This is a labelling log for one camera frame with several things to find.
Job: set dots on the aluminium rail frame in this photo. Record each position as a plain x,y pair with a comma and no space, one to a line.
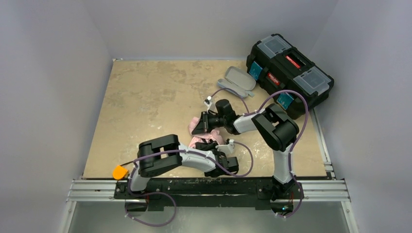
89,190

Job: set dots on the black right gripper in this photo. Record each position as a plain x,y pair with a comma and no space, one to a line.
206,119

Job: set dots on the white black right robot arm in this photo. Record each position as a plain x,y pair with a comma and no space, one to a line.
276,128

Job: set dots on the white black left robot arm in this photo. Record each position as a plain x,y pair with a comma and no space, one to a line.
161,155

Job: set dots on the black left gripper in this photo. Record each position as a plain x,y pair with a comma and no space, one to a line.
210,146

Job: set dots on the light blue glasses case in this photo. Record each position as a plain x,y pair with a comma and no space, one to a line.
238,81

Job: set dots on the orange and black tool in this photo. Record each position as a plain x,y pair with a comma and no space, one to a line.
121,171

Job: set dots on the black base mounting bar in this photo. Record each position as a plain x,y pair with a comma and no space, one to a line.
249,192

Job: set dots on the pink and black folding umbrella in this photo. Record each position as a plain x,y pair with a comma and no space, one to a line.
213,136

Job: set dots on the black toolbox with clear lids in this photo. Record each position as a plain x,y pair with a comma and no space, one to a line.
277,65

